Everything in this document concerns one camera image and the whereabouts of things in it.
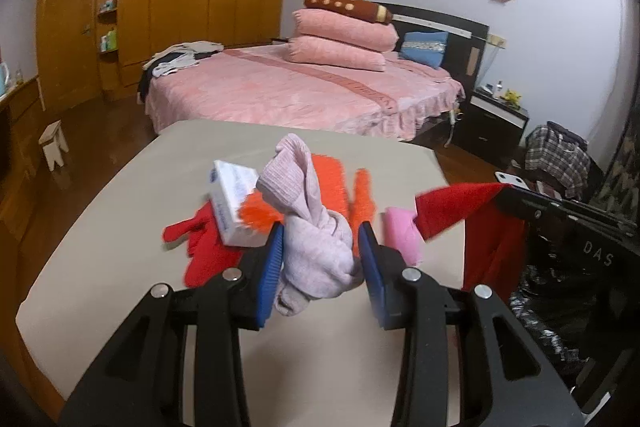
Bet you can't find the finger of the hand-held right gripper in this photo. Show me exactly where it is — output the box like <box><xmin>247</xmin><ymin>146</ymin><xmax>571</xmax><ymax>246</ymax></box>
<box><xmin>492</xmin><ymin>183</ymin><xmax>556</xmax><ymax>228</ymax></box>

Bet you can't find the black headboard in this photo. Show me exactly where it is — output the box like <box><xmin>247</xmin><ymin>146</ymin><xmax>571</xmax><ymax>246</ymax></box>
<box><xmin>375</xmin><ymin>2</ymin><xmax>490</xmax><ymax>90</ymax></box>

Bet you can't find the dark patterned cloth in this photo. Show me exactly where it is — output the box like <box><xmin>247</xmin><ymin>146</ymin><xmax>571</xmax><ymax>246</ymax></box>
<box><xmin>590</xmin><ymin>127</ymin><xmax>640</xmax><ymax>233</ymax></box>

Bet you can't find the white wooden stool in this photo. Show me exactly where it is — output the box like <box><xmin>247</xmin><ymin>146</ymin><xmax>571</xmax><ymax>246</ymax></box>
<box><xmin>39</xmin><ymin>119</ymin><xmax>71</xmax><ymax>172</ymax></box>

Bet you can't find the blue pillow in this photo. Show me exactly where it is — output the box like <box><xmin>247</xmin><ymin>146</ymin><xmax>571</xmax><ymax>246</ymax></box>
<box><xmin>399</xmin><ymin>30</ymin><xmax>449</xmax><ymax>70</ymax></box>

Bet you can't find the plaid bag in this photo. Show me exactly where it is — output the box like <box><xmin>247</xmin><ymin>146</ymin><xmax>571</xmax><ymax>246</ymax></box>
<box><xmin>524</xmin><ymin>121</ymin><xmax>606</xmax><ymax>200</ymax></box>

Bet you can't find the black nightstand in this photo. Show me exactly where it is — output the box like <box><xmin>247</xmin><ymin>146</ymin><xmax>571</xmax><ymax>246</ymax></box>
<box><xmin>457</xmin><ymin>87</ymin><xmax>531</xmax><ymax>165</ymax></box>

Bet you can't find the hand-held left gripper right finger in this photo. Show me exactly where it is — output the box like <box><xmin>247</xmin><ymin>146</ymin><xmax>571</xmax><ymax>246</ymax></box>
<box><xmin>357</xmin><ymin>221</ymin><xmax>586</xmax><ymax>427</ymax></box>

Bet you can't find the pink sponge cloth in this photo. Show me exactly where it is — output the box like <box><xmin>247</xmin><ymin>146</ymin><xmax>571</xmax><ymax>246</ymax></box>
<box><xmin>384</xmin><ymin>206</ymin><xmax>426</xmax><ymax>267</ymax></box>

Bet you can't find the orange fuzzy cloth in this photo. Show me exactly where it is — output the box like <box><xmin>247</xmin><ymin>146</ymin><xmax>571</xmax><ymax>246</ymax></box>
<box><xmin>235</xmin><ymin>153</ymin><xmax>377</xmax><ymax>240</ymax></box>

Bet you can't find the white tissue packet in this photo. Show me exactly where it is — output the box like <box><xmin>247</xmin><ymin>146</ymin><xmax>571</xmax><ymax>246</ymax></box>
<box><xmin>207</xmin><ymin>159</ymin><xmax>271</xmax><ymax>249</ymax></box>

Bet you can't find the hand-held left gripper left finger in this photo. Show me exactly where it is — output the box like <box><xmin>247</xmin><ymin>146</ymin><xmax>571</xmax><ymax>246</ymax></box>
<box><xmin>59</xmin><ymin>223</ymin><xmax>286</xmax><ymax>427</ymax></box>

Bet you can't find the brown dotted bolster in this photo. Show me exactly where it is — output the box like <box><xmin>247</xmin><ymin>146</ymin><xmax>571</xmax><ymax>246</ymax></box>
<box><xmin>304</xmin><ymin>0</ymin><xmax>396</xmax><ymax>26</ymax></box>

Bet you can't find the black trash bag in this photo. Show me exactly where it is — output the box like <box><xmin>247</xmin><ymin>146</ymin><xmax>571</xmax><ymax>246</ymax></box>
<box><xmin>507</xmin><ymin>252</ymin><xmax>621</xmax><ymax>388</ymax></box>

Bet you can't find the pile of clothes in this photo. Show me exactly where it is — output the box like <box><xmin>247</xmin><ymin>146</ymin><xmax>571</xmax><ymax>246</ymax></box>
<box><xmin>137</xmin><ymin>41</ymin><xmax>226</xmax><ymax>105</ymax></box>

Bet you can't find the red glove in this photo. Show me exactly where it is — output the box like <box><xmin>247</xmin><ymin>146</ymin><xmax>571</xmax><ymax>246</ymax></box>
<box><xmin>162</xmin><ymin>204</ymin><xmax>258</xmax><ymax>288</ymax></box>

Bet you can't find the wooden side cabinet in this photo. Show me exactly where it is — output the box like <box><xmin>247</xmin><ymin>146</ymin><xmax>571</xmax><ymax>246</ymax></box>
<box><xmin>0</xmin><ymin>74</ymin><xmax>46</xmax><ymax>268</ymax></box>

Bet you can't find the white bathroom scale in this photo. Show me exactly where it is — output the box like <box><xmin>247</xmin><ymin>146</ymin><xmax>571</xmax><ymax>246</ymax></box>
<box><xmin>494</xmin><ymin>170</ymin><xmax>527</xmax><ymax>188</ymax></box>

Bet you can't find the pale pink knit cloth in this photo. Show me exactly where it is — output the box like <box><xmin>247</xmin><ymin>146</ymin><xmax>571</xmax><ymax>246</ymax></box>
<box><xmin>256</xmin><ymin>133</ymin><xmax>365</xmax><ymax>318</ymax></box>

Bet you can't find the pink bed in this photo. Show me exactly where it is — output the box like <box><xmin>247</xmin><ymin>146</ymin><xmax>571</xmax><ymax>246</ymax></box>
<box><xmin>145</xmin><ymin>42</ymin><xmax>466</xmax><ymax>142</ymax></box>

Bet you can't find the red cloth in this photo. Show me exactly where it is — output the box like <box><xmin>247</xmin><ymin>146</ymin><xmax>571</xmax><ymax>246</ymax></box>
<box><xmin>414</xmin><ymin>182</ymin><xmax>528</xmax><ymax>293</ymax></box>

